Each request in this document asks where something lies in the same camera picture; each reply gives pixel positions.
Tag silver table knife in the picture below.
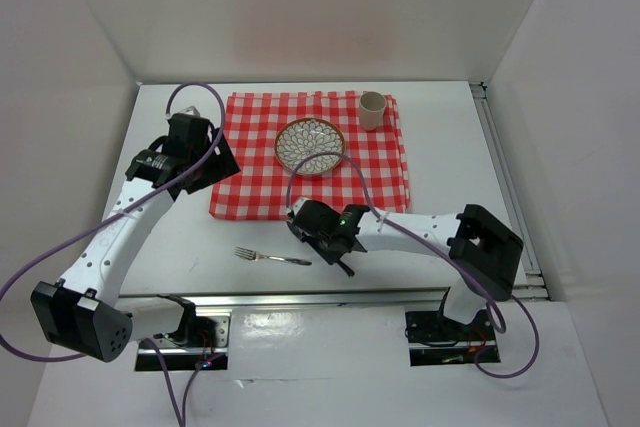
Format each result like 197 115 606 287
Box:
338 261 355 277

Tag red white checkered cloth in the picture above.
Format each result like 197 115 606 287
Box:
209 91 410 221

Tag silver fork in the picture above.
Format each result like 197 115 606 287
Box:
234 247 312 266

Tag patterned plate brown rim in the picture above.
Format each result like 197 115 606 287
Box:
274 118 346 176

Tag brown paper cup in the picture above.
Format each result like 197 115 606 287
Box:
358 91 387 131

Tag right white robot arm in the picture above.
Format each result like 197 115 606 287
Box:
287 197 524 339

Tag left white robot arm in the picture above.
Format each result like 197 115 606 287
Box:
31 113 240 362

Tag aluminium front rail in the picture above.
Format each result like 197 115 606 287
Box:
119 287 451 311

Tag aluminium rail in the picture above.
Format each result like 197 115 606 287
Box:
119 287 451 311
469 82 550 302

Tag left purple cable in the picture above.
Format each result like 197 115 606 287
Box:
0 82 227 423

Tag purple cable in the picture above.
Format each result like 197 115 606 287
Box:
0 82 227 423
285 152 541 378

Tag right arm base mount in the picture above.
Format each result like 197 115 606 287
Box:
404 310 501 367

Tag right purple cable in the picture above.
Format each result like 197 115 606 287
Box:
285 152 541 378

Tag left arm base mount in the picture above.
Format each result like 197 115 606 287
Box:
151 307 231 372

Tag aluminium right side rail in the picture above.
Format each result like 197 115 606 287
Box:
469 82 550 302

